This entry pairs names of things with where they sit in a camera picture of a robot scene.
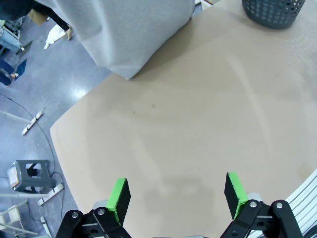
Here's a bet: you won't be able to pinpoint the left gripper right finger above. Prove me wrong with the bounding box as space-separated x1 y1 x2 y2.
219 171 304 238

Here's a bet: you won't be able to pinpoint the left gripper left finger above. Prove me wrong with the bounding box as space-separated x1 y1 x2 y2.
54 177 132 238

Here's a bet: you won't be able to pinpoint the grey training pants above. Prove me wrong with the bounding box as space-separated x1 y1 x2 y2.
34 0 196 80

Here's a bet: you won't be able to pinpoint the grey plastic stool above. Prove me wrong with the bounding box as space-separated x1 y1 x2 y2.
6 159 57 193

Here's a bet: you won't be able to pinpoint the clear plastic packet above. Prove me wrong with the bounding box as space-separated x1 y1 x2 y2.
6 165 20 190

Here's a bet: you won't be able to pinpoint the blue jeans half mannequin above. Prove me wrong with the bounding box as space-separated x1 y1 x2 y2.
0 58 18 88

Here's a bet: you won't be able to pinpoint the white crumpled cloth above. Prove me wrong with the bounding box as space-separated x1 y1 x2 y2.
43 25 68 50

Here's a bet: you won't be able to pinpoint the black perforated laundry basket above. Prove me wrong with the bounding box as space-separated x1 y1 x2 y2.
241 0 307 30

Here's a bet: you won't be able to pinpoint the light jeans half mannequin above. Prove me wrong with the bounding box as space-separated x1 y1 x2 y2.
0 26 23 54

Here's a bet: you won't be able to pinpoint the aluminium profile base plate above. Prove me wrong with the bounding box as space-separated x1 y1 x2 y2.
284 168 317 238

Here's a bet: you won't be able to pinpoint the thin black floor cable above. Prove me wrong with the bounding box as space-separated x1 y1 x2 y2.
0 93 65 224

